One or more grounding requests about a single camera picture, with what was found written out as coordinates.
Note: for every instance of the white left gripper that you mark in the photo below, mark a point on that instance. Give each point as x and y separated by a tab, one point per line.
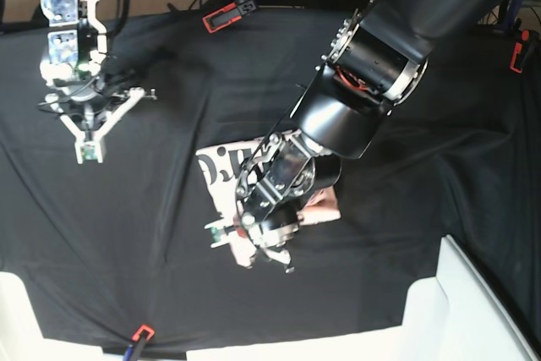
257	241

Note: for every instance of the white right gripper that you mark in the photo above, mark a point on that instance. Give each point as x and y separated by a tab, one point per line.
90	124

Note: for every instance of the pink T-shirt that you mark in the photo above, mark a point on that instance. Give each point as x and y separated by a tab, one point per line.
228	192

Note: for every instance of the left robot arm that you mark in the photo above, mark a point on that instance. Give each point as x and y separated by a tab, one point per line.
374	63

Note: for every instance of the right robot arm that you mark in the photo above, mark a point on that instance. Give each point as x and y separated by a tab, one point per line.
87	99

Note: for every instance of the black table cloth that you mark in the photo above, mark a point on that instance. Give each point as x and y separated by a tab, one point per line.
104	248

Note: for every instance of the orange clamp at front edge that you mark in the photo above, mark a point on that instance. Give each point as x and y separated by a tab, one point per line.
139	341

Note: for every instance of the orange clamp at edge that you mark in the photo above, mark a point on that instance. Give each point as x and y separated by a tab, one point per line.
523	49
139	341

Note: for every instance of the orange clamp at right edge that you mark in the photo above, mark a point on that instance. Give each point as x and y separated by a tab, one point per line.
523	49

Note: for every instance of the orange black clamp blue handle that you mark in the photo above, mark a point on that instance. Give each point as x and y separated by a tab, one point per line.
229	14

